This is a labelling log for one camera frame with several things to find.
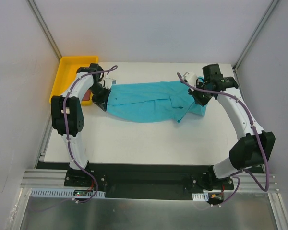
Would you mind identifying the cyan t shirt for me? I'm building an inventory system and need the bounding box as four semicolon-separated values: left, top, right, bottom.
106;81;206;123

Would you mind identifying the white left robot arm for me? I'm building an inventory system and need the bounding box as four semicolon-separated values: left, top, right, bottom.
50;63;118;186

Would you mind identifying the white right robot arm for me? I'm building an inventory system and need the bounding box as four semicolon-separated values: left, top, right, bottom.
183;64;276;190

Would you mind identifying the red folded t shirt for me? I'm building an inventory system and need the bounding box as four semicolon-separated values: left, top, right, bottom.
82;90;91;101

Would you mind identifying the yellow plastic bin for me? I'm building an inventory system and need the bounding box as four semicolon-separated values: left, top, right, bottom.
49;56;98;103

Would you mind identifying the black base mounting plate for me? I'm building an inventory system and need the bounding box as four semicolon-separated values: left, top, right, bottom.
64;163;234;200

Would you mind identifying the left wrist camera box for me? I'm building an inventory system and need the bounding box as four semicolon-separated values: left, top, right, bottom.
103;77;116;89

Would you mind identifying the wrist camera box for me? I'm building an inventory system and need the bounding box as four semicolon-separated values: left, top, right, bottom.
103;77;116;89
183;72;198;87

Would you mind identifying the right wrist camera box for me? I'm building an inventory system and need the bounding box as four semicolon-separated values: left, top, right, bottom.
183;72;198;87

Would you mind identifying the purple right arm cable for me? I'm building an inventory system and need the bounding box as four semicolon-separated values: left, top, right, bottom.
177;72;271;211

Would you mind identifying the right white cable duct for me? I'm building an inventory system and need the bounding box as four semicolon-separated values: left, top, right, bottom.
192;192;209;202

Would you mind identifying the aluminium front rail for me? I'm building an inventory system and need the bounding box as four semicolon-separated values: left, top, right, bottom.
21;169;278;192

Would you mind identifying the left aluminium corner post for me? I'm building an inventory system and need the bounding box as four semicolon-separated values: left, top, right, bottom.
26;0;62;61

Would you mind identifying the aluminium corner post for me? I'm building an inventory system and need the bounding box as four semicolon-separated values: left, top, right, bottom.
232;0;281;73
26;0;62;61

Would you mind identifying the left grey cable duct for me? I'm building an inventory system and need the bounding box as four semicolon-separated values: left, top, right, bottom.
30;188;95;199

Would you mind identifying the right aluminium corner post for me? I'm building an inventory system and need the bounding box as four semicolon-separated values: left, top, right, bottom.
232;0;281;73

